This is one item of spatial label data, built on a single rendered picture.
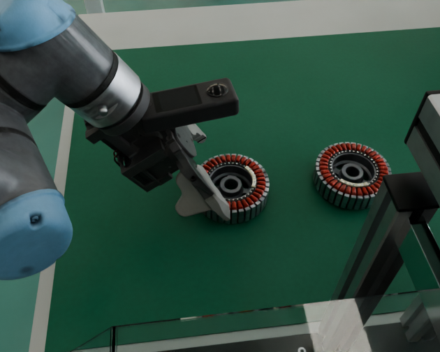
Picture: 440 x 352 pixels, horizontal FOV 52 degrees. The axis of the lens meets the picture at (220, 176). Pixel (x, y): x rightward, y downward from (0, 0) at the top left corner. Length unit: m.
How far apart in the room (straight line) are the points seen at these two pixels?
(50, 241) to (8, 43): 0.17
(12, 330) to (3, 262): 1.15
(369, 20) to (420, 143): 0.80
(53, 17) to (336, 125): 0.53
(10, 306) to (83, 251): 0.91
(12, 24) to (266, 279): 0.42
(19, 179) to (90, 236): 0.32
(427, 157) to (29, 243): 0.28
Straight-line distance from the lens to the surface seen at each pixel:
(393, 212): 0.33
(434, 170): 0.31
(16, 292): 1.57
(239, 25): 1.05
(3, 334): 1.52
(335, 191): 0.67
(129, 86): 0.49
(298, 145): 0.77
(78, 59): 0.45
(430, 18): 1.17
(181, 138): 0.55
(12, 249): 0.36
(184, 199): 0.58
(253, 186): 0.66
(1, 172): 0.36
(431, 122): 0.31
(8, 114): 0.45
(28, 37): 0.43
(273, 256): 0.64
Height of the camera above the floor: 1.30
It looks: 50 degrees down
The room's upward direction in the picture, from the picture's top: straight up
